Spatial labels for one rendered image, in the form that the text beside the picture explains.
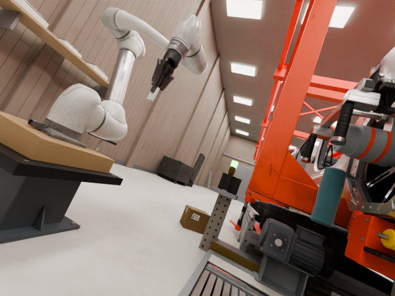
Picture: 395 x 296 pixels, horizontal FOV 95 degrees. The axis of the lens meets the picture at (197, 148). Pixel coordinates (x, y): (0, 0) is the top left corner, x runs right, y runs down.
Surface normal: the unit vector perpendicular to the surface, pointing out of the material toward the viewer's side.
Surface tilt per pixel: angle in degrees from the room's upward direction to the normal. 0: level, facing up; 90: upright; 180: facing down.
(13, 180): 90
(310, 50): 90
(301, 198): 90
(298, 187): 90
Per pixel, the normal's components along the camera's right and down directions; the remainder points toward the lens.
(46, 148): 0.90, 0.32
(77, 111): 0.62, 0.18
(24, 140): -0.22, -0.26
